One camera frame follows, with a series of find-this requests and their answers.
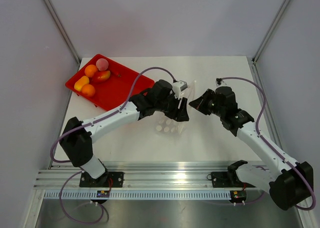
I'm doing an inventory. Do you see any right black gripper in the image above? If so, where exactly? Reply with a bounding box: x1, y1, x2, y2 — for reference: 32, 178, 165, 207
190, 89, 225, 117

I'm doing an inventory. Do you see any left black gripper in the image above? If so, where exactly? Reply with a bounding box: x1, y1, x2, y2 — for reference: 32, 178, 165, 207
155, 92, 189, 122

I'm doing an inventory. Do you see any clear dotted zip bag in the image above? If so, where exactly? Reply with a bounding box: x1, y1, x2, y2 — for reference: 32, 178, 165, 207
154, 80, 197, 136

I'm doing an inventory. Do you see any red yellow mango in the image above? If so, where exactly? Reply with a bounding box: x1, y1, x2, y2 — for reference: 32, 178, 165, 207
91, 70, 111, 83

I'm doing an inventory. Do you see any orange round fruit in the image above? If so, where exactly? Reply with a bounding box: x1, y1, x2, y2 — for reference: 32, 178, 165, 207
81, 84, 96, 97

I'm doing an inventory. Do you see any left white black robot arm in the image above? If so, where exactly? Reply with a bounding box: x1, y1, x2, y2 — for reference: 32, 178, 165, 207
59, 80, 189, 187

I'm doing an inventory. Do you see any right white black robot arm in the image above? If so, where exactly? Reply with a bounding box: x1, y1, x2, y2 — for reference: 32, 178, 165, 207
189, 86, 316, 210

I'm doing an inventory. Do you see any red plastic tray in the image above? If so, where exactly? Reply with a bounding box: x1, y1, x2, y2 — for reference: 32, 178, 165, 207
65, 54, 138, 111

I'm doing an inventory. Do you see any pink peach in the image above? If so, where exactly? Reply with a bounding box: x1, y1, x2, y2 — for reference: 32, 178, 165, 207
95, 58, 109, 71

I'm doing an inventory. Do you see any right small circuit board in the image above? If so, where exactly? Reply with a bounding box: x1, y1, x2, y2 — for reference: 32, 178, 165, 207
230, 190, 247, 203

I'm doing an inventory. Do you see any small circuit board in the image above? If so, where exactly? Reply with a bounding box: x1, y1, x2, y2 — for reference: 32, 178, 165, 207
96, 190, 110, 198
230, 190, 247, 203

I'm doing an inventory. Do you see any orange persimmon fruit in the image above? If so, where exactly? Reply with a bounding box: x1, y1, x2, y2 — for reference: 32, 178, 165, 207
84, 65, 99, 78

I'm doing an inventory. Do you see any yellow orange mango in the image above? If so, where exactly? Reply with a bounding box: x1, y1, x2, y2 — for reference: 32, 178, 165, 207
74, 76, 90, 92

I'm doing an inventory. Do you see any left small circuit board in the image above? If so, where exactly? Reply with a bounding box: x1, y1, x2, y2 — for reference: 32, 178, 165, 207
96, 190, 110, 198

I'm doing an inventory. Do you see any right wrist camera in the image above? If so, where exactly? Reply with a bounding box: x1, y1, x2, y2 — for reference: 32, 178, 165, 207
215, 78, 227, 88

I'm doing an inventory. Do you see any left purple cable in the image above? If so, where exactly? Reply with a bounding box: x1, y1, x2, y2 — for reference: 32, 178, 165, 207
49, 66, 179, 225

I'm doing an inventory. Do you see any aluminium mounting rail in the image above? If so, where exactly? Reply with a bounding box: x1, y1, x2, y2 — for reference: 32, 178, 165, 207
33, 161, 233, 190

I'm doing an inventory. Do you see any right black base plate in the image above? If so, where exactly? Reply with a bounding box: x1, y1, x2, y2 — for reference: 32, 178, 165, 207
206, 171, 254, 188

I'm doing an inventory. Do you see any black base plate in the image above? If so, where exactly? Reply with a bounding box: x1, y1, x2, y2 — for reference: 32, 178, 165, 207
206, 171, 254, 188
79, 171, 124, 188

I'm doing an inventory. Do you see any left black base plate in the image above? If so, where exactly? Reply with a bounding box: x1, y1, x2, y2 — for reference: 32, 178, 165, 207
79, 171, 124, 188

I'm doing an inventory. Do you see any right aluminium frame post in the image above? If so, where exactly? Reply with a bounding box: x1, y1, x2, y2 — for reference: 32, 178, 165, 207
252, 0, 293, 65

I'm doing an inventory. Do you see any aluminium frame post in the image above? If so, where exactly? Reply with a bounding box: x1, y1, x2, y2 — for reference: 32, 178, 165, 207
252, 0, 293, 65
42, 0, 82, 66

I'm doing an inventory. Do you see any white slotted cable duct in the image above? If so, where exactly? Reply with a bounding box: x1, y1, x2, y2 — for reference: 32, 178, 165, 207
44, 189, 231, 200

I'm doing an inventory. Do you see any left aluminium frame post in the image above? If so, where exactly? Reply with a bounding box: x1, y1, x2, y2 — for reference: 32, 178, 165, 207
42, 0, 82, 66

